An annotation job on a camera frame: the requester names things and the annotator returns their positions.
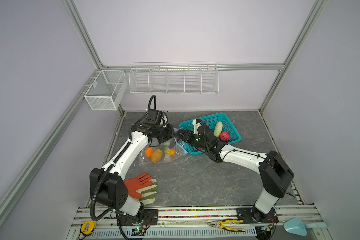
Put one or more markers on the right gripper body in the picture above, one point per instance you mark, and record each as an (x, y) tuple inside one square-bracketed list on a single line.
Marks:
[(195, 141)]

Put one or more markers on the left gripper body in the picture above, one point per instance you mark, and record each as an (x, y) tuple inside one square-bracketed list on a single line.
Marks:
[(164, 133)]

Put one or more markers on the white radish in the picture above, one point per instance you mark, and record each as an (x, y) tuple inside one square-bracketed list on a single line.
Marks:
[(218, 129)]

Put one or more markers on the pink red round fruit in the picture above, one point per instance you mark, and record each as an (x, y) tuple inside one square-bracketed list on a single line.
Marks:
[(225, 136)]

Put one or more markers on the small orange fruit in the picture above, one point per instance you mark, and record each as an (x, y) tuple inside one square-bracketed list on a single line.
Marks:
[(149, 152)]

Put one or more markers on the clear zip top bag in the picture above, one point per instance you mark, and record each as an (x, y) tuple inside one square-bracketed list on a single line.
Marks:
[(163, 153)]

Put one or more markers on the yellow orange mango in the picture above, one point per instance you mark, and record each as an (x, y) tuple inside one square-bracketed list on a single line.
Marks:
[(158, 154)]

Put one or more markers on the orange green corn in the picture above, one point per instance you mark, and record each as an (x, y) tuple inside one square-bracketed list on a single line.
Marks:
[(169, 151)]

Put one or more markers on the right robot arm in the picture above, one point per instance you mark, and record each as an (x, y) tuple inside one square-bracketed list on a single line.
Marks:
[(275, 173)]

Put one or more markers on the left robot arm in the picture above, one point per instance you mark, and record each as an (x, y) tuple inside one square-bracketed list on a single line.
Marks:
[(109, 192)]

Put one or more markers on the white mesh box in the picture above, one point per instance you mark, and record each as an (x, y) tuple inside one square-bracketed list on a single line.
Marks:
[(107, 90)]

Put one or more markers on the red white work glove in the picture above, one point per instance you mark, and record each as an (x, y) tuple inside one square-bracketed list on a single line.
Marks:
[(143, 188)]

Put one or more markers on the yellow tape measure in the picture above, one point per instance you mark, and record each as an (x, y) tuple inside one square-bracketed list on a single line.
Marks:
[(87, 228)]

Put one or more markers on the light blue scoop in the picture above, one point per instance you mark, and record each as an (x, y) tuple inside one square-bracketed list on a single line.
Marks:
[(297, 227)]

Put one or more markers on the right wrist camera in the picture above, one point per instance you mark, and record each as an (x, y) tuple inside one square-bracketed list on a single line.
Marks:
[(196, 123)]

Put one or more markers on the white wire shelf basket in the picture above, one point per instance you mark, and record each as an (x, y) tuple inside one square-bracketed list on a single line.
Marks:
[(174, 78)]

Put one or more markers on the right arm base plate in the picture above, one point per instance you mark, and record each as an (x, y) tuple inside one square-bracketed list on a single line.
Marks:
[(255, 216)]

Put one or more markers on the yellow handled pliers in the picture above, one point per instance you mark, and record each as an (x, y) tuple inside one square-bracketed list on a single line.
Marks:
[(230, 225)]

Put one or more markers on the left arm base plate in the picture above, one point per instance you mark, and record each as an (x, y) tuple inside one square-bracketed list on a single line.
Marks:
[(146, 217)]

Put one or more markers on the white slotted cable duct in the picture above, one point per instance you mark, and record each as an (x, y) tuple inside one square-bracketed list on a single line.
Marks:
[(167, 233)]

